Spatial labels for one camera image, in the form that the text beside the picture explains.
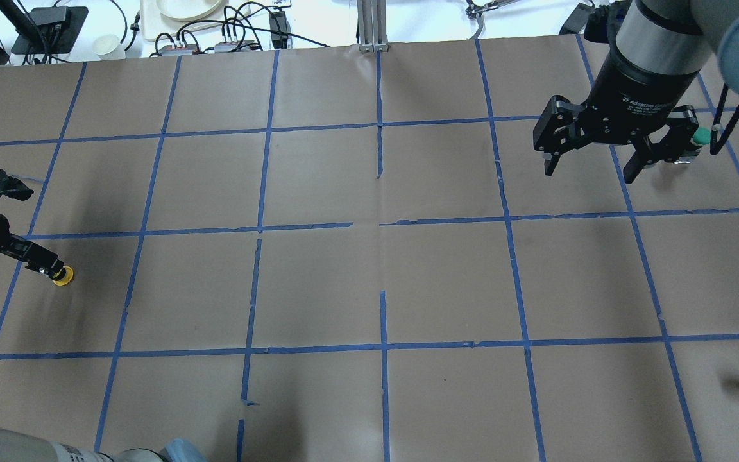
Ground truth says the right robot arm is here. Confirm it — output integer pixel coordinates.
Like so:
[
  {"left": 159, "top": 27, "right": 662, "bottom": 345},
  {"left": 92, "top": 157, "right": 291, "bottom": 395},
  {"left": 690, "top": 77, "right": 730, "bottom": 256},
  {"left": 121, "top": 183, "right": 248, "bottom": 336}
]
[{"left": 533, "top": 1, "right": 739, "bottom": 184}]

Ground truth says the aluminium frame post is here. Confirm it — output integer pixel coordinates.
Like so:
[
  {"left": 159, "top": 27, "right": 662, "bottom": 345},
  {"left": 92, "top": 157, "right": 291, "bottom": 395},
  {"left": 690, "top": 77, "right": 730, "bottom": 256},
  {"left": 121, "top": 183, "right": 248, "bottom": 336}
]
[{"left": 357, "top": 0, "right": 389, "bottom": 55}]

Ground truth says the black power adapter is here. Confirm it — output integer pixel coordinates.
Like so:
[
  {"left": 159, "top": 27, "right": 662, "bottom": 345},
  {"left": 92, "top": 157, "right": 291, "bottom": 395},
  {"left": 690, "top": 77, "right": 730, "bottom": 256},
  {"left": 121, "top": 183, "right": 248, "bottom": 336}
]
[{"left": 269, "top": 9, "right": 290, "bottom": 49}]

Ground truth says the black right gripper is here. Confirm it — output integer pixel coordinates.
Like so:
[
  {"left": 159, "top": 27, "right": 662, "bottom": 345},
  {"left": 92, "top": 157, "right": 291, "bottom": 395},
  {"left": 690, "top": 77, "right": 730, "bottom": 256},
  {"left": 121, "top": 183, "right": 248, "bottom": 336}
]
[{"left": 532, "top": 51, "right": 700, "bottom": 184}]

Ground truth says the green push button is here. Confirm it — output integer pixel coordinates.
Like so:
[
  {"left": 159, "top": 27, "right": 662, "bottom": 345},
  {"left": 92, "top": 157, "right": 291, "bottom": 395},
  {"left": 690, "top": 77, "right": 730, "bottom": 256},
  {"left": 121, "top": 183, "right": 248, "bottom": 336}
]
[{"left": 669, "top": 128, "right": 711, "bottom": 164}]

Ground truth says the yellow push button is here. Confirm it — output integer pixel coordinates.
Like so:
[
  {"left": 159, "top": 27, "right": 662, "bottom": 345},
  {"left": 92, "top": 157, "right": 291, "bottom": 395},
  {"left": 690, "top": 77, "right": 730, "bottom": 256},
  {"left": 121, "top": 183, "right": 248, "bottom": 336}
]
[{"left": 39, "top": 265, "right": 74, "bottom": 287}]

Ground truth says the beige plate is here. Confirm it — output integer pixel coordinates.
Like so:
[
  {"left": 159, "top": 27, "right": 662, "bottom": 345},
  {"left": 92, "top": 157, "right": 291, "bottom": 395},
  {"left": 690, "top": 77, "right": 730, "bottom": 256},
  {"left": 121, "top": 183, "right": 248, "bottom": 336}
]
[{"left": 155, "top": 0, "right": 225, "bottom": 22}]

